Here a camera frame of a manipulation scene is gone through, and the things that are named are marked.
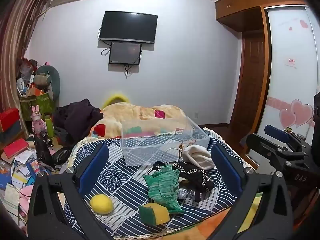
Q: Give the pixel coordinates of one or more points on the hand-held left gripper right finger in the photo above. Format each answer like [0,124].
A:
[226,165]

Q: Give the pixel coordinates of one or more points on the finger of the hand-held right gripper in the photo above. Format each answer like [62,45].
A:
[276,131]
[271,147]

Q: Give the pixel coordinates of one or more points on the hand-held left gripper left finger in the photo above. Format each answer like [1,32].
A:
[96,165]

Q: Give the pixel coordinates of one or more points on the white knit hat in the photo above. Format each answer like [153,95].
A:
[198,157]

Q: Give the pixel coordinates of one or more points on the black patterned garment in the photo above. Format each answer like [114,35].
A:
[197,177]

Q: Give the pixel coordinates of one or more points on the blue patterned mat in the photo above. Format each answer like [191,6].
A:
[125,180]

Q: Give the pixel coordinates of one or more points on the yellow felt ball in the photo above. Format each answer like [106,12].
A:
[102,204]

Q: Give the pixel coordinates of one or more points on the black plastic bag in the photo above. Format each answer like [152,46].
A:
[47,155]

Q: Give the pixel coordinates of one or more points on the shiny silver wrapper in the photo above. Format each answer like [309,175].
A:
[183,194]

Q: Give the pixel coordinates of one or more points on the dark clothes pile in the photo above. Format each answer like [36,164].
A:
[75,117]

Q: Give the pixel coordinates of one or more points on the black flashlight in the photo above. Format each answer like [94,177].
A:
[47,140]

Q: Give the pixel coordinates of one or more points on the brown wooden door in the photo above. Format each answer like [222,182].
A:
[251,80]

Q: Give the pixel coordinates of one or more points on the green bottle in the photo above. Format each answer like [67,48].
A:
[50,127]

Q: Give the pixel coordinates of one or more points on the colourful bed sheet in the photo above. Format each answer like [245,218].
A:
[212,226]

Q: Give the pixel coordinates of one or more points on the wooden wardrobe with heart stickers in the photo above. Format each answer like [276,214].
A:
[287,67]

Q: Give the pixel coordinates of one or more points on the green knit glove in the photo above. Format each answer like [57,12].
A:
[162,185]

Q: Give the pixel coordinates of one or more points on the yellow patchwork blanket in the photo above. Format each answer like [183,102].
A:
[140,113]

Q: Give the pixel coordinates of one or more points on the clear plastic storage box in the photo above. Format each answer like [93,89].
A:
[160,142]

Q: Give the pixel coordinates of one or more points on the yellow fuzzy hat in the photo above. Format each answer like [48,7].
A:
[115,98]

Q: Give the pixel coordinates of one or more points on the pink rabbit figure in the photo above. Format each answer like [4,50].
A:
[38,121]

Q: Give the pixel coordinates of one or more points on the pile of books and papers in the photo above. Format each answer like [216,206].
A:
[20,172]

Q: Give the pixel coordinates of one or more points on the pink cloth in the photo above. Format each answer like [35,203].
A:
[26,197]

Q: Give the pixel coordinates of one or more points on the yellow and green sponge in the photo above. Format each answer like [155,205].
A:
[156,213]

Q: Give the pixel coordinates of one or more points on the red book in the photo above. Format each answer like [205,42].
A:
[15,148]

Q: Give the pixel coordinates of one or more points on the green bin with toys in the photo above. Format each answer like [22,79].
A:
[37,105]

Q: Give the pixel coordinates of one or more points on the red box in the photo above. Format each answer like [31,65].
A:
[8,118]

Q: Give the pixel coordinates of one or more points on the grey green plush toy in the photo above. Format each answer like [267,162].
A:
[47,77]

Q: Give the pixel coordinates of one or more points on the striped brown curtain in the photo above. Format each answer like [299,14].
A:
[17,42]

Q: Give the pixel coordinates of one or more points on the white wall socket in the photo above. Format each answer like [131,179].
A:
[196,114]

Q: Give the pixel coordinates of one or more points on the small black wall monitor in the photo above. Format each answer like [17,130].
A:
[125,53]

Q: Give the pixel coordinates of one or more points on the large black wall television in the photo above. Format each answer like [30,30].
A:
[128,27]

